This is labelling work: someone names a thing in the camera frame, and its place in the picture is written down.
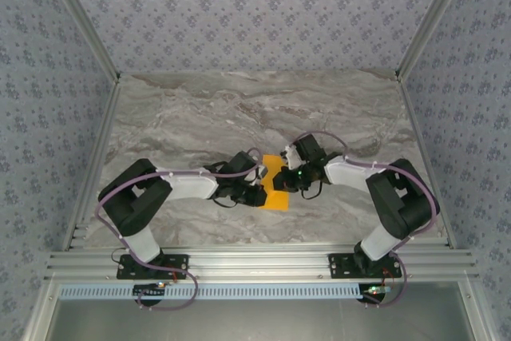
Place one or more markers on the orange paper sheet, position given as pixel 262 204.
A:
pixel 277 201

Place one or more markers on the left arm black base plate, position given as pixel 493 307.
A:
pixel 131 271

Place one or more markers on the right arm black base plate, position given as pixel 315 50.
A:
pixel 339 267

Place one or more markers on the aluminium side rail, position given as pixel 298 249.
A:
pixel 100 145
pixel 423 149

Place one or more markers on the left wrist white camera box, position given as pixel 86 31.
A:
pixel 261 172

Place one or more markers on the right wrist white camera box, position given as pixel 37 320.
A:
pixel 290 155

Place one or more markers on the grey metal panel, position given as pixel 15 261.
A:
pixel 255 321

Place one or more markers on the aluminium mounting rail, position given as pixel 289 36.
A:
pixel 255 265

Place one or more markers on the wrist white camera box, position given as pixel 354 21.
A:
pixel 290 155
pixel 261 172

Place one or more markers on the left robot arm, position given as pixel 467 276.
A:
pixel 191 187

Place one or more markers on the aluminium frame post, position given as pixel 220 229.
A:
pixel 433 17
pixel 85 25

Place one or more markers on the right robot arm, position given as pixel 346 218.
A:
pixel 399 205

